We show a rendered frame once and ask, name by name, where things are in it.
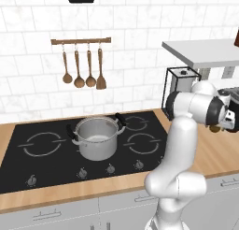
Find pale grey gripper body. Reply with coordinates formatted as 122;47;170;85
233;109;239;132

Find dark brown avocado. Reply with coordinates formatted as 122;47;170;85
209;124;223;134

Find wooden spatula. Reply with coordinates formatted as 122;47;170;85
95;48;108;91

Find white jar with black knob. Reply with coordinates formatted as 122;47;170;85
170;68;201;94

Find dark red object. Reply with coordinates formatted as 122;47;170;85
233;30;239;49

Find grey cupboard front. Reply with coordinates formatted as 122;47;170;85
183;173;239;230

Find grey hob knob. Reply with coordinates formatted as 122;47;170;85
25;174;37;188
134;159;145;171
105;163;117;176
77;166;89;180

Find round wooden spoon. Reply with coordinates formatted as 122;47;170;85
85;50;98;89

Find wooden ladle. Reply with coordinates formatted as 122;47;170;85
73;50;86;89

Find small wooden spoon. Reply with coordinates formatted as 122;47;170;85
62;50;74;85

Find black hob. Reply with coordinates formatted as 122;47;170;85
0;110;169;195

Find wide grey drawer front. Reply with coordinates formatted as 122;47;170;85
0;197;100;230

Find grey shelf bracket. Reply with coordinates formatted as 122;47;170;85
198;67;212;82
221;65;235;79

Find grey drawer handle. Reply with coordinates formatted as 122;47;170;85
134;194;156;203
219;178;239;188
32;208;63;222

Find white wall shelf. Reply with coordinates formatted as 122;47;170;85
161;38;239;70

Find black wire frame stand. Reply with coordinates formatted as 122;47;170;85
161;66;203;110

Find steel pot with black handles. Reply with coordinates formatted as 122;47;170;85
65;112;127;163

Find wooden utensil rail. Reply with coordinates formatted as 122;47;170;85
50;36;112;46

